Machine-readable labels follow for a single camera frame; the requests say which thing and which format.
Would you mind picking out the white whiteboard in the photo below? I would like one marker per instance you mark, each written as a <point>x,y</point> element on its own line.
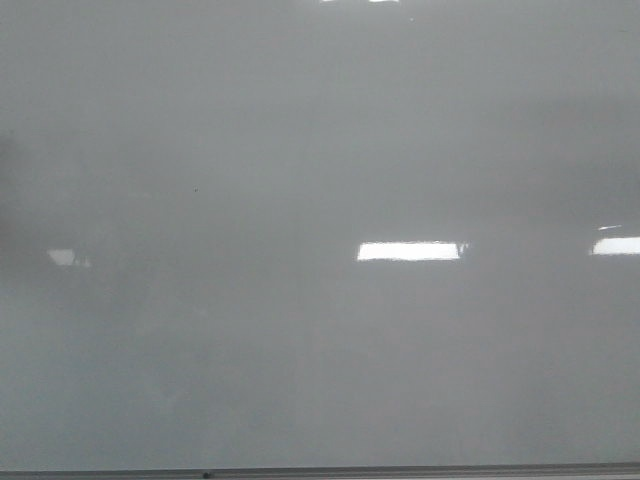
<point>240,234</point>

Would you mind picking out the grey aluminium whiteboard frame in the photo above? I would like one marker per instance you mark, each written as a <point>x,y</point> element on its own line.
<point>625,470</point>

